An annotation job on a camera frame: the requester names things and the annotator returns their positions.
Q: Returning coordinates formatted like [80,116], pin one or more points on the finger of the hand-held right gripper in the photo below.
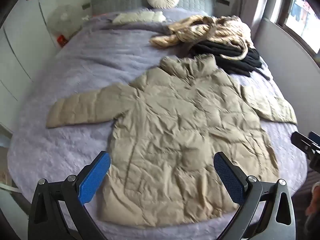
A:
[301,141]
[315,136]

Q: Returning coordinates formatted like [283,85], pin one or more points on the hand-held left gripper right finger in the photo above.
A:
[228,177]

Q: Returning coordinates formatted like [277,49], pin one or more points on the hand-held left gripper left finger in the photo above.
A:
[96,177]

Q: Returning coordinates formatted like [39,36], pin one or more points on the beige puffer jacket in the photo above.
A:
[175,120]

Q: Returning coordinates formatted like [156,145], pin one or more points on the person's right hand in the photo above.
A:
[315,200]

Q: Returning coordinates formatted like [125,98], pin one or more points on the grey side panel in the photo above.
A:
[287,62]

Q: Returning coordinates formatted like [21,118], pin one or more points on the lavender plush bed blanket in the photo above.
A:
[87,62]

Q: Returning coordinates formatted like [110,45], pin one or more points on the black knit garment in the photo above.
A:
[225,50]

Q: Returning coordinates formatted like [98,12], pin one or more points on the window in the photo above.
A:
[300,12]

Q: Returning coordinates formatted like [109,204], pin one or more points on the gold striped quilted jacket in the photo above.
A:
[225,30]

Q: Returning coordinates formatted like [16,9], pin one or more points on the small red box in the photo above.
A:
[61,40]

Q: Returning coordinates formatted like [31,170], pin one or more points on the beige curtain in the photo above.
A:
[255,0]

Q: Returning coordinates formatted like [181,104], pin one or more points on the white wardrobe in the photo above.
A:
[20,42]

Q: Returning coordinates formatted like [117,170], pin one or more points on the plastic-wrapped white fan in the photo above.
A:
[62,20]

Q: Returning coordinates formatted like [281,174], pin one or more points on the white fluffy pillow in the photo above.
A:
[140,17]

